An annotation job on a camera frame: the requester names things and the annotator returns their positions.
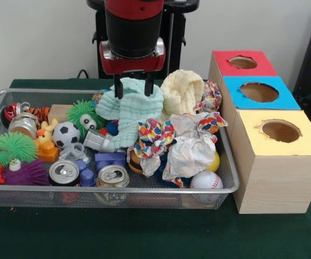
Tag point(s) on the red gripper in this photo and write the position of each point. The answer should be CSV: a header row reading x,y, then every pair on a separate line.
x,y
133,64

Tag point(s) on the mint green knitted cloth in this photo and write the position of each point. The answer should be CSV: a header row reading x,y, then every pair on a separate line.
x,y
133,108

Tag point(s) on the cream knitted cloth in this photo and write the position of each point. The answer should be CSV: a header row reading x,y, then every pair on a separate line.
x,y
179,91

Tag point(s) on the colourful confetti print paper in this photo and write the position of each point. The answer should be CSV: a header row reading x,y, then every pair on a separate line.
x,y
211,97
193,151
155,135

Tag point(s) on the crushed clear plastic bottle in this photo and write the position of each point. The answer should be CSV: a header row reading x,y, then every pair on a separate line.
x,y
74,152

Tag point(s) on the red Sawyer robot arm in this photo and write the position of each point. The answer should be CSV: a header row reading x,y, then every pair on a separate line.
x,y
133,32

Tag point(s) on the shallow clear mesh bin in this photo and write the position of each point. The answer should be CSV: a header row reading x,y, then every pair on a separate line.
x,y
198,199

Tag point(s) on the wooden box with three holes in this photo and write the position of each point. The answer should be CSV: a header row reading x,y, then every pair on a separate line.
x,y
279,183

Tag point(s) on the green spiky toy with eyes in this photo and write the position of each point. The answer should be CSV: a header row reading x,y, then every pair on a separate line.
x,y
86,116

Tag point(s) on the black and white soccer ball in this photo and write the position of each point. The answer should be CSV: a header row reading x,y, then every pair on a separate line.
x,y
65,135

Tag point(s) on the silver topped pale can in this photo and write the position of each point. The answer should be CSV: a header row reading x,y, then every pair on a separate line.
x,y
112,176

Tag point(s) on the silver topped dark can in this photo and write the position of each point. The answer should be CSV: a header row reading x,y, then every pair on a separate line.
x,y
63,171

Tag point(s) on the white baseball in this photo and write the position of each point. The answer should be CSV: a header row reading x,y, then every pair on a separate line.
x,y
206,180

